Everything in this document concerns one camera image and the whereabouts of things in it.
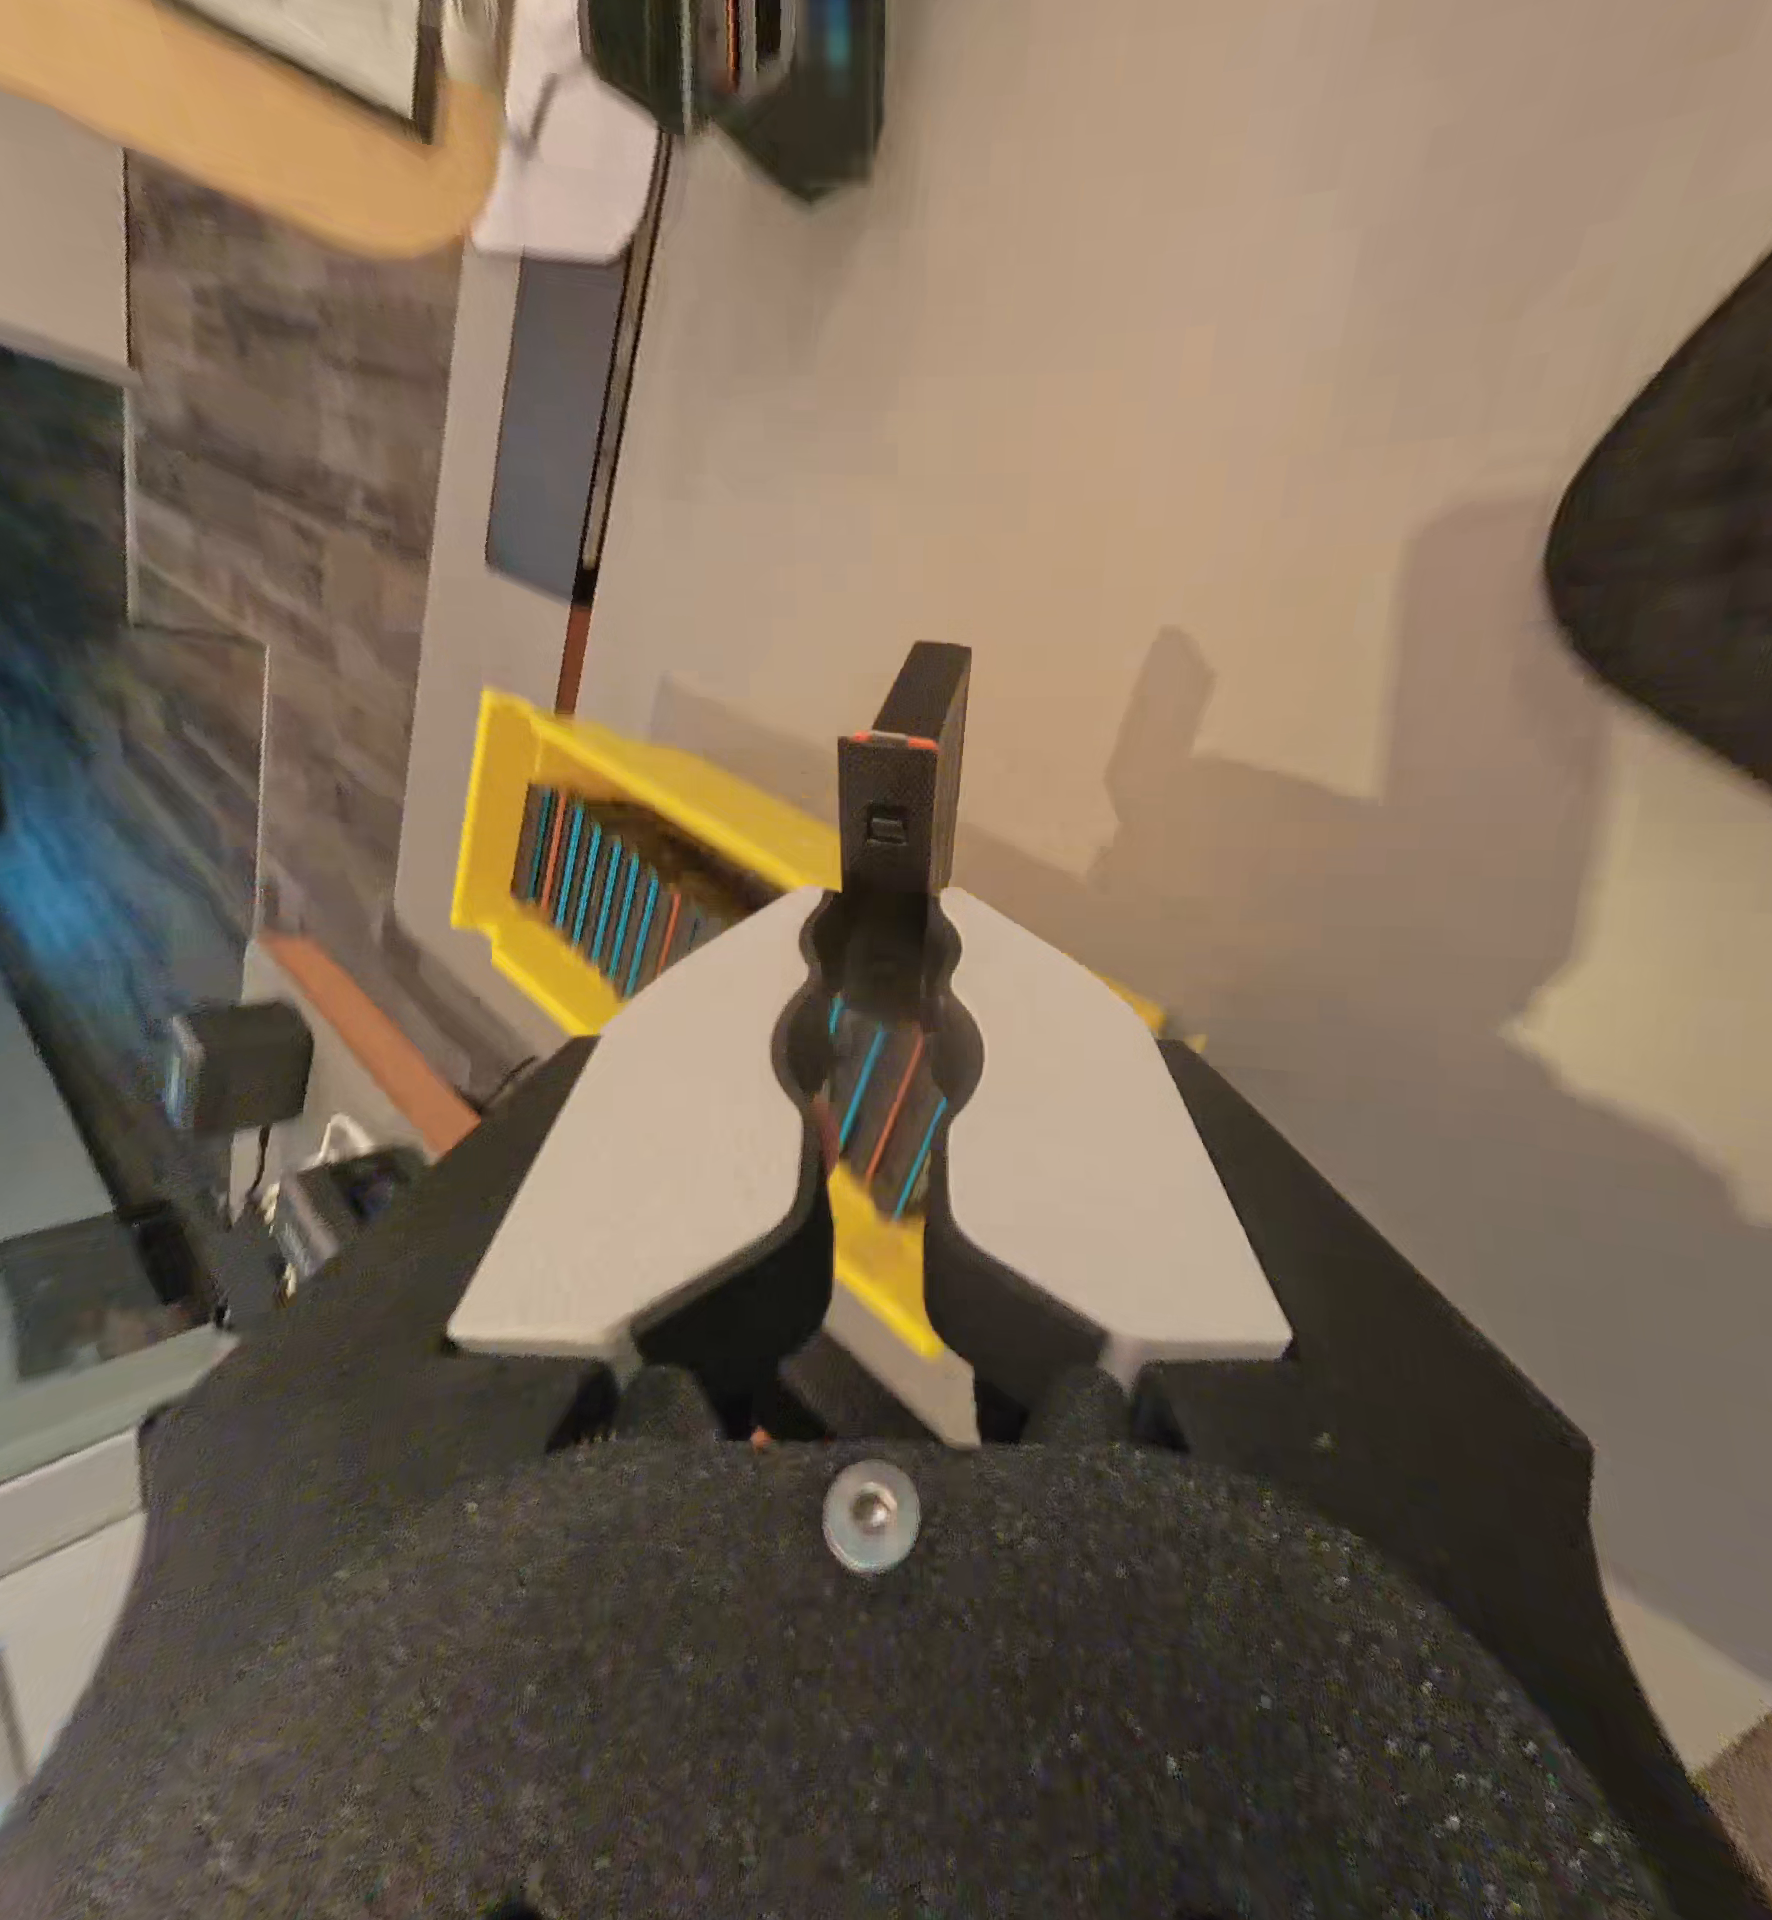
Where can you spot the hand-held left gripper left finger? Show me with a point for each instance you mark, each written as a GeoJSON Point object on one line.
{"type": "Point", "coordinates": [649, 1169]}

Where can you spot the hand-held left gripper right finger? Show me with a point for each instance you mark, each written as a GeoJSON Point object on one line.
{"type": "Point", "coordinates": [1110, 1169]}

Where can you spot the yellow plastic bin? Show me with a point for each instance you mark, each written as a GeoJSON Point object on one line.
{"type": "Point", "coordinates": [487, 840]}

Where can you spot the red-edged black battery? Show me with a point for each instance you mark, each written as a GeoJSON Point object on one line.
{"type": "Point", "coordinates": [910, 810]}

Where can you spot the row of black batteries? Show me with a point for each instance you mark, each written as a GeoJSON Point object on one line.
{"type": "Point", "coordinates": [601, 885]}

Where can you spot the small black cube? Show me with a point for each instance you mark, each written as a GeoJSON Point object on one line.
{"type": "Point", "coordinates": [237, 1066]}

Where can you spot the white stand base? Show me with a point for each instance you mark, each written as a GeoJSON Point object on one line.
{"type": "Point", "coordinates": [572, 164]}

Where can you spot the black battery charger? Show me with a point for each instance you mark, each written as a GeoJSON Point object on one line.
{"type": "Point", "coordinates": [798, 122]}

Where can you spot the wooden sign board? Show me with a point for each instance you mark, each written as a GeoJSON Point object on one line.
{"type": "Point", "coordinates": [227, 150]}

